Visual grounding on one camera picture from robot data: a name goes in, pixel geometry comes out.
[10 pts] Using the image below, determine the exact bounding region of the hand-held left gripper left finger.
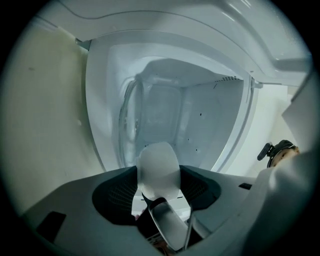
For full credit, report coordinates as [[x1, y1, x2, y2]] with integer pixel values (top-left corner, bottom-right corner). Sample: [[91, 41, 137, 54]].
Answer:
[[21, 166, 163, 256]]

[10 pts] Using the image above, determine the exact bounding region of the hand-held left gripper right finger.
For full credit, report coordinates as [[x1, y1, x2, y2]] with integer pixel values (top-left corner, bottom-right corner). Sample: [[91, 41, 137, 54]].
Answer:
[[179, 164, 273, 256]]

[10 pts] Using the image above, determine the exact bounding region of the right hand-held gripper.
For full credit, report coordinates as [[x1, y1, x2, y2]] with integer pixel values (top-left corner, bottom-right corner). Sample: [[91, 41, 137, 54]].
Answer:
[[136, 196, 191, 254]]

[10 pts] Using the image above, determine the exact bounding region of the white microwave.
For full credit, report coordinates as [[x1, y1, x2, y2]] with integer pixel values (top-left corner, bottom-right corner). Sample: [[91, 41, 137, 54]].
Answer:
[[32, 0, 313, 176]]

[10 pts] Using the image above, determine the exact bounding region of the person's head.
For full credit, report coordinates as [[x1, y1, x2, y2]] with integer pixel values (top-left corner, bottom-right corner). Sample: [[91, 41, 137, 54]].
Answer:
[[271, 139, 301, 169]]

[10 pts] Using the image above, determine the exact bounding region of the white table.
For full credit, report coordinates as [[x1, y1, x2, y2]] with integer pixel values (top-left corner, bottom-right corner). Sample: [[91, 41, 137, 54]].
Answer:
[[2, 27, 121, 218]]

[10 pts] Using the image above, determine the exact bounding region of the black head-mounted camera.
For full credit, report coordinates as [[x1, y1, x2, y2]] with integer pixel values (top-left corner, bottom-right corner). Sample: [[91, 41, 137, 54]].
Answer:
[[257, 142, 274, 162]]

